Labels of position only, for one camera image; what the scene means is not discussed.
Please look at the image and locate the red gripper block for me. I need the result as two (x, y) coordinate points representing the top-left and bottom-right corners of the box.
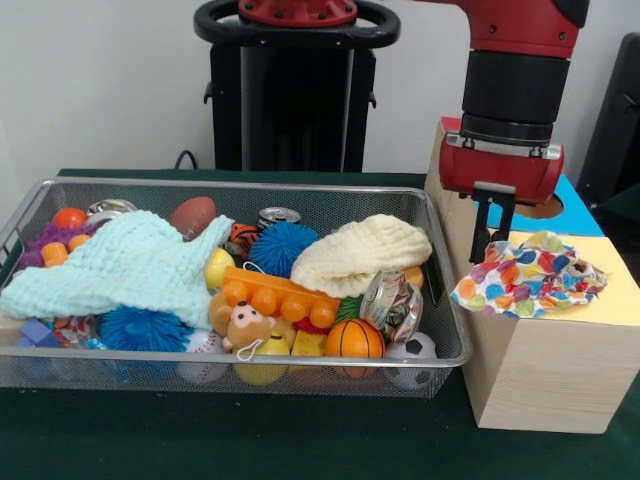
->
(438, 130), (566, 265)

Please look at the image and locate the colourful confetti paper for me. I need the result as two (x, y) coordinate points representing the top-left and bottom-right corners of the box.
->
(449, 230), (610, 320)

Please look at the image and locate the light blue knitted cloth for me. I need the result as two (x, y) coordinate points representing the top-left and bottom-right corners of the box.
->
(0, 209), (235, 331)

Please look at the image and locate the wooden box with three holes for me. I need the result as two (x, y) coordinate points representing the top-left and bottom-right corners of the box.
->
(424, 115), (640, 435)

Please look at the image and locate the shallow metal mesh bin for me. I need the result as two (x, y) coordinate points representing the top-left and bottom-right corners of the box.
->
(0, 175), (474, 400)

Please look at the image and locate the crushed silver foil can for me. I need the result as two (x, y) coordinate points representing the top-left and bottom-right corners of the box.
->
(359, 269), (425, 345)

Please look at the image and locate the cream knitted cloth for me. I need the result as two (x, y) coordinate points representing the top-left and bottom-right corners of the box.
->
(289, 213), (434, 299)

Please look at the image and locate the toy soccer ball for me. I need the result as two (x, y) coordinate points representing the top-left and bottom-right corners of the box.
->
(385, 332), (439, 391)

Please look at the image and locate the black upright panel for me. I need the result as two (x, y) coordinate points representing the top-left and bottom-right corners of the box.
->
(577, 32), (640, 206)

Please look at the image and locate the orange toy basketball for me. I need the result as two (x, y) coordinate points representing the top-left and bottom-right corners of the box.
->
(324, 318), (386, 359)

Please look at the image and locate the small blue spiky ball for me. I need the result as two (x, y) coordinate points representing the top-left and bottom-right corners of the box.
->
(248, 222), (320, 279)

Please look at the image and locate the orange toy building brick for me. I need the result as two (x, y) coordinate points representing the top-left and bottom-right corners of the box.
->
(221, 266), (342, 330)

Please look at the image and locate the brown plush monkey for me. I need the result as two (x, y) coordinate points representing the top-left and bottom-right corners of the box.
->
(208, 292), (278, 361)

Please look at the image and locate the dark green table cloth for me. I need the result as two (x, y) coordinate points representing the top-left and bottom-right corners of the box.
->
(0, 168), (640, 480)

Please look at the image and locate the brown toy football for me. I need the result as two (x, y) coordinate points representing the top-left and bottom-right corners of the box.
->
(168, 196), (217, 241)

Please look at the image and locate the large blue spiky ball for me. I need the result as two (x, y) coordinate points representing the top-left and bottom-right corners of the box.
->
(99, 305), (194, 354)

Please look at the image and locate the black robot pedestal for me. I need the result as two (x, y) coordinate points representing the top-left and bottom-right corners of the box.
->
(193, 0), (401, 174)

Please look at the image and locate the black cable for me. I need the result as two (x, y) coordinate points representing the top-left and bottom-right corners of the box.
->
(173, 148), (201, 171)

